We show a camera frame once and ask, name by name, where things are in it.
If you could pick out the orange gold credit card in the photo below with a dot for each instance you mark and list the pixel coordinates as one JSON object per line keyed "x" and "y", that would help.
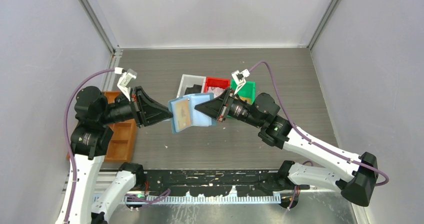
{"x": 182, "y": 115}

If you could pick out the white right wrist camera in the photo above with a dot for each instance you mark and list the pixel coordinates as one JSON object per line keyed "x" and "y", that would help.
{"x": 239, "y": 78}

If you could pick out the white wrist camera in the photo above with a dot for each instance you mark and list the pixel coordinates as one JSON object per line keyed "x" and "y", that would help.
{"x": 126, "y": 76}
{"x": 239, "y": 78}

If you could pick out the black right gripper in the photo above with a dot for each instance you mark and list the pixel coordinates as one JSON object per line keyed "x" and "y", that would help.
{"x": 216, "y": 108}

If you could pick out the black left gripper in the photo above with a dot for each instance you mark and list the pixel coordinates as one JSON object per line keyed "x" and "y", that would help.
{"x": 146, "y": 109}

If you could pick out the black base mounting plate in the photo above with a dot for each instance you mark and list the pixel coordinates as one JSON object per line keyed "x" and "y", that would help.
{"x": 211, "y": 183}

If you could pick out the green plastic bin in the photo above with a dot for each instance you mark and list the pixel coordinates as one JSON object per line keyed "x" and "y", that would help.
{"x": 247, "y": 92}

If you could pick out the red plastic bin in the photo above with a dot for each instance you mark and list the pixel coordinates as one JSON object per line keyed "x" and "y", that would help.
{"x": 215, "y": 82}

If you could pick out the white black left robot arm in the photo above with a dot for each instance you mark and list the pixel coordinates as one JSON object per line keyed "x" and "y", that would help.
{"x": 79, "y": 206}

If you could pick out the orange compartment tray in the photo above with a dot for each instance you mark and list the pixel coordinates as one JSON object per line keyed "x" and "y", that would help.
{"x": 117, "y": 139}

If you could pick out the cards in red bin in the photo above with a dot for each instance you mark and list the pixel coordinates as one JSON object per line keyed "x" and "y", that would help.
{"x": 216, "y": 91}

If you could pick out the black item in white bin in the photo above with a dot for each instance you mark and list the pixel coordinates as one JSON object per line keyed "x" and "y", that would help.
{"x": 195, "y": 89}

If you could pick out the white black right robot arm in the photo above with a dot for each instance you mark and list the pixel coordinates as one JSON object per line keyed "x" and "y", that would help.
{"x": 354, "y": 176}

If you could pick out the white plastic bin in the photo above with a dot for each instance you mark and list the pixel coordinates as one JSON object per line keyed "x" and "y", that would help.
{"x": 188, "y": 80}

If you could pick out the blue leather card holder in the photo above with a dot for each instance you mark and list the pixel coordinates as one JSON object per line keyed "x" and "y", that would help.
{"x": 198, "y": 119}

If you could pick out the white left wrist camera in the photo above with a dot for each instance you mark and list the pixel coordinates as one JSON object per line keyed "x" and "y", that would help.
{"x": 126, "y": 76}

